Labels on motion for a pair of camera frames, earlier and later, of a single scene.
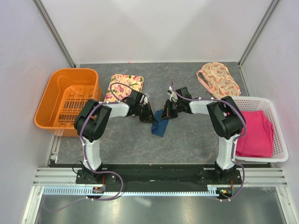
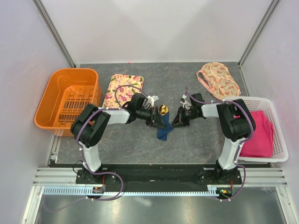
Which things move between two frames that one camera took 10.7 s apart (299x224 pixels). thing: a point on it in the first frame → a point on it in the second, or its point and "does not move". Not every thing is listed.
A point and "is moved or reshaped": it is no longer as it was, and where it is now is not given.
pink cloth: x=258 y=141 does not move
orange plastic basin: x=69 y=89 does not move
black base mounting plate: x=159 y=175 does not move
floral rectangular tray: x=135 y=81 does not move
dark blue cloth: x=159 y=129 is moved or reshaped
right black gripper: x=166 y=113 → x=180 y=119
